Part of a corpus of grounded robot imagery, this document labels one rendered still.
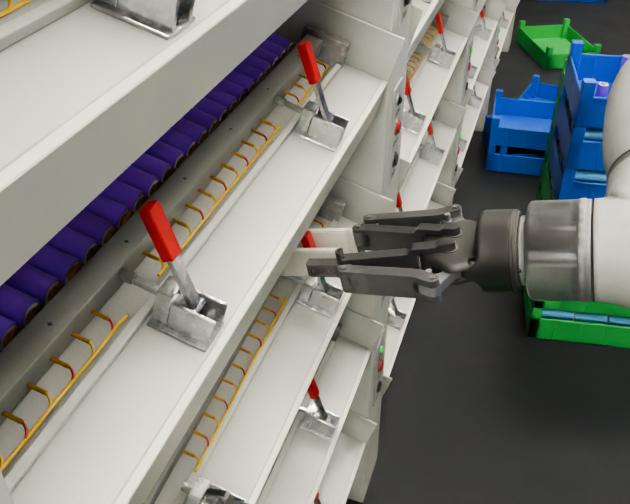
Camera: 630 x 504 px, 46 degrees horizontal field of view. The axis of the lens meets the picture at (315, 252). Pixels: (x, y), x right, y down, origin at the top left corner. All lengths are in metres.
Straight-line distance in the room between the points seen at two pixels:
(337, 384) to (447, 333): 0.65
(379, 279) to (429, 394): 0.80
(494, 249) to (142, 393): 0.35
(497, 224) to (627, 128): 0.15
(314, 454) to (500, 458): 0.55
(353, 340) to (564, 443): 0.54
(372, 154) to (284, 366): 0.28
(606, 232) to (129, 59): 0.43
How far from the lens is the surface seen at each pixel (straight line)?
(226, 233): 0.54
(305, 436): 0.91
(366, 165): 0.86
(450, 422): 1.41
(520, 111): 2.30
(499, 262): 0.66
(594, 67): 1.52
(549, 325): 1.59
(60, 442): 0.41
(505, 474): 1.36
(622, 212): 0.65
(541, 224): 0.65
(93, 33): 0.35
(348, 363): 0.99
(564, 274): 0.65
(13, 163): 0.27
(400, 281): 0.66
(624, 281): 0.65
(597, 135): 1.37
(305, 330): 0.75
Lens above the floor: 1.05
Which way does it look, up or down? 36 degrees down
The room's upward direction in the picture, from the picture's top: straight up
